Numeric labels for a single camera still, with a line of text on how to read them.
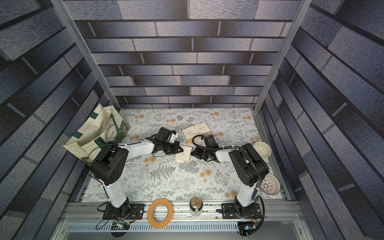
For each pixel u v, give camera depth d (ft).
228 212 2.41
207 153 2.45
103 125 3.16
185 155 2.97
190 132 3.37
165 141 2.62
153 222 2.27
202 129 3.40
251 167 1.46
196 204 2.19
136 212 2.40
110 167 1.60
